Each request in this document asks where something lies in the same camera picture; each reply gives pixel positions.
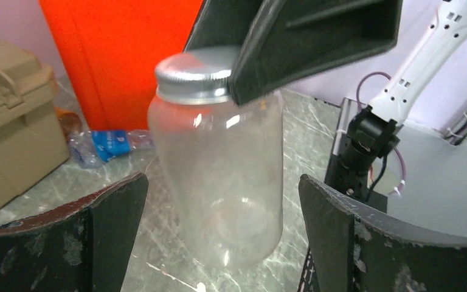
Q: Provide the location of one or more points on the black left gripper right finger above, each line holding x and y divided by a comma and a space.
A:
354, 247

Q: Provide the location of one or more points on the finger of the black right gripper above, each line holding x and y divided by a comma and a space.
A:
285, 41

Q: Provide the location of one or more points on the clear jar silver lid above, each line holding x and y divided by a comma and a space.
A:
223, 163

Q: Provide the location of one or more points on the orange plastic bin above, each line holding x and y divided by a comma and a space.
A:
110, 49

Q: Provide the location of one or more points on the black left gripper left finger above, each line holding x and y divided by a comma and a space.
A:
84, 245

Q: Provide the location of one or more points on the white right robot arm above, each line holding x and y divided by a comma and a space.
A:
372, 133

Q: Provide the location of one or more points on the orange bottle behind toolbox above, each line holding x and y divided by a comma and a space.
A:
69, 121

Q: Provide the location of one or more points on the tan plastic toolbox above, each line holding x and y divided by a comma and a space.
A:
32, 143

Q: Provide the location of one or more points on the blue label bottle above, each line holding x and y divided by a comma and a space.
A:
93, 149

